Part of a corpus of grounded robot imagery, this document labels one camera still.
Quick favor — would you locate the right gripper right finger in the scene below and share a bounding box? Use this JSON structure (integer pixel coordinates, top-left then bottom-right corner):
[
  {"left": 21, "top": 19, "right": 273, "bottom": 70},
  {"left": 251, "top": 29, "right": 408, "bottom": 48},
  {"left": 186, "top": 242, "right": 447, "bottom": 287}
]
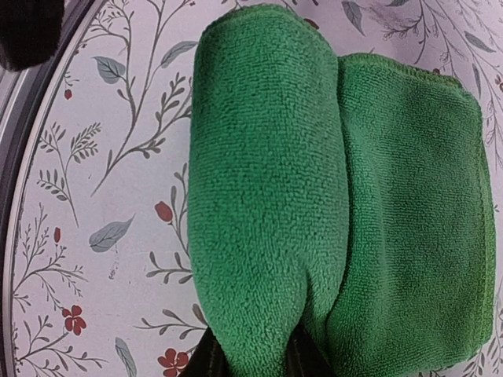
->
[{"left": 286, "top": 328, "right": 336, "bottom": 377}]

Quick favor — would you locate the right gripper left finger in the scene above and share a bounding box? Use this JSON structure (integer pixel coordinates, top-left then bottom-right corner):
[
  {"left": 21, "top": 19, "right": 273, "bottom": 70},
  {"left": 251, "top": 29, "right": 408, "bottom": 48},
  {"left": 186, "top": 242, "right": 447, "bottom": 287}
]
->
[{"left": 183, "top": 329, "right": 228, "bottom": 377}]

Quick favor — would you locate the green microfiber towel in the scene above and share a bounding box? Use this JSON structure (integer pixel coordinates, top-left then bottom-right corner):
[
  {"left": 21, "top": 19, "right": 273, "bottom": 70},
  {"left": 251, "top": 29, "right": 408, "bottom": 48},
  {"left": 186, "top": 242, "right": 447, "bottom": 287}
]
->
[{"left": 187, "top": 5, "right": 496, "bottom": 376}]

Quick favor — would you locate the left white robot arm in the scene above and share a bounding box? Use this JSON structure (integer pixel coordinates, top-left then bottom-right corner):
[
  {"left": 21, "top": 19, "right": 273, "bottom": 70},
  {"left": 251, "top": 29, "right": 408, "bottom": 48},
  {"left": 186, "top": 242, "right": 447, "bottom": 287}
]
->
[{"left": 1, "top": 0, "right": 64, "bottom": 71}]

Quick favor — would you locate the aluminium front rail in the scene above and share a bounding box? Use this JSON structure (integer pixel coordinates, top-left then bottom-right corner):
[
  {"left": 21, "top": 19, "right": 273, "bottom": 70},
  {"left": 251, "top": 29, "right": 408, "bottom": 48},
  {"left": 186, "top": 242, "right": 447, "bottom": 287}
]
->
[{"left": 1, "top": 1, "right": 102, "bottom": 376}]

